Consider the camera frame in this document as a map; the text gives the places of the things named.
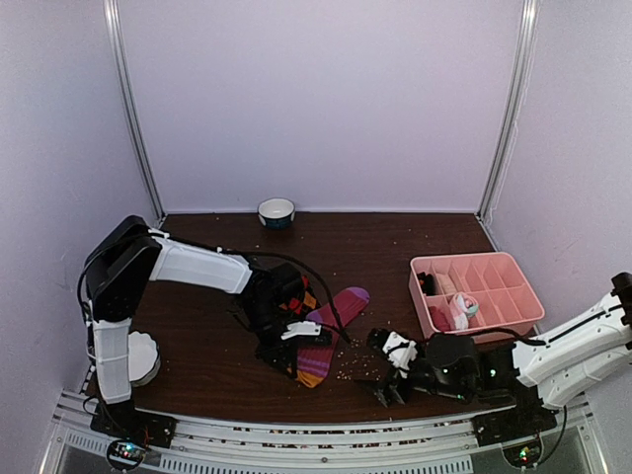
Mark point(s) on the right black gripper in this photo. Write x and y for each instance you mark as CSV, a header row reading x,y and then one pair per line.
x,y
392,380

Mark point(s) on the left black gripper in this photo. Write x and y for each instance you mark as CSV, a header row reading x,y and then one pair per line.
x,y
273,355

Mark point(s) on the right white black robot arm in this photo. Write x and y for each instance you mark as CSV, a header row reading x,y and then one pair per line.
x,y
546,371

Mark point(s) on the black argyle sock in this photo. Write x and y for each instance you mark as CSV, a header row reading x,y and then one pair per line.
x,y
301,299

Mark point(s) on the red rolled sock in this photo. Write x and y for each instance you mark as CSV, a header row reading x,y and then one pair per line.
x,y
439,319

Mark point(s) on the white pink rolled sock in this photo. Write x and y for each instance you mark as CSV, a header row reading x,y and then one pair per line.
x,y
462,308

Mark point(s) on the black rolled sock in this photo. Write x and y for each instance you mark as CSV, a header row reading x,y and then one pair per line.
x,y
427,284

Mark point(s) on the beige rolled sock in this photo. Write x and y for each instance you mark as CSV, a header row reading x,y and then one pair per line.
x,y
446,283

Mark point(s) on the pink divided organizer box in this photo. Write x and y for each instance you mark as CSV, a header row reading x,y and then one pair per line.
x,y
506,298

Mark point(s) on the white scalloped bowl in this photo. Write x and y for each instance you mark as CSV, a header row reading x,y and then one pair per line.
x,y
144,360

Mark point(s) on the teal white ceramic bowl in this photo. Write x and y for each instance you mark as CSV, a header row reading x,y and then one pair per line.
x,y
276,213

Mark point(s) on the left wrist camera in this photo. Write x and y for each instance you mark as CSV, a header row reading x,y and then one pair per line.
x,y
307,329

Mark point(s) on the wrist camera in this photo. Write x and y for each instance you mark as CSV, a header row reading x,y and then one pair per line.
x,y
307,329
400,351

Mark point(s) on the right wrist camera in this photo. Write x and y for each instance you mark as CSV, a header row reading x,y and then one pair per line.
x,y
400,351

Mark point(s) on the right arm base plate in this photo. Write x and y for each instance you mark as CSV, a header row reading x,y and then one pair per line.
x,y
508,425

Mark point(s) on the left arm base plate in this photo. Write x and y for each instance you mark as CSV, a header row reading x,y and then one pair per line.
x,y
145,429

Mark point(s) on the front aluminium rail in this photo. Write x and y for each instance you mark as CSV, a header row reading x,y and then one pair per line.
x,y
432,445

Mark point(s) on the left aluminium frame post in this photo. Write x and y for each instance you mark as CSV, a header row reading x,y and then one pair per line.
x,y
115,33

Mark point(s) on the aluminium frame post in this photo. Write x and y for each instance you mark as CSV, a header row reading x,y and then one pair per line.
x,y
115,33
517,90

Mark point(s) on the right aluminium frame post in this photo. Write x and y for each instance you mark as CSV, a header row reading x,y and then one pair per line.
x,y
517,90

